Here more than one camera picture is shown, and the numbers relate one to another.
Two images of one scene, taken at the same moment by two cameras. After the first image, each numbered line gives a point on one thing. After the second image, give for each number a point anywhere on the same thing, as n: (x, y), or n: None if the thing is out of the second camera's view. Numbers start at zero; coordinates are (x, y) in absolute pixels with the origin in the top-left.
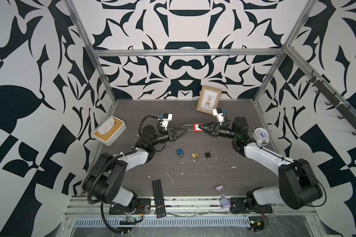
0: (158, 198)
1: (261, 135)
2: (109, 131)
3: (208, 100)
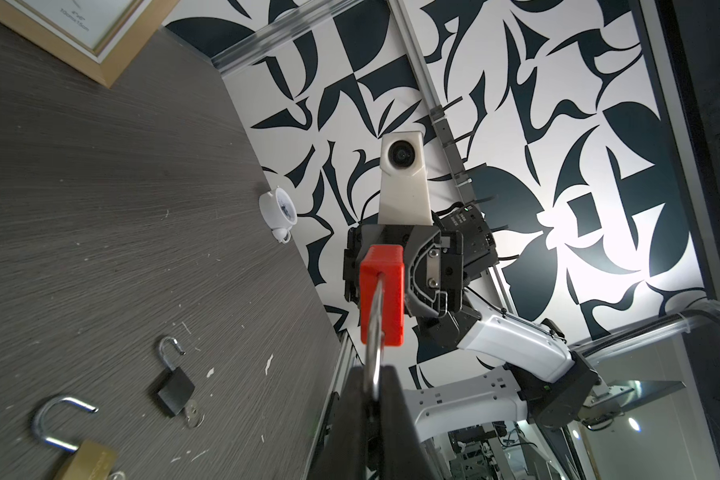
0: None
1: (278, 212)
2: None
3: (100, 38)
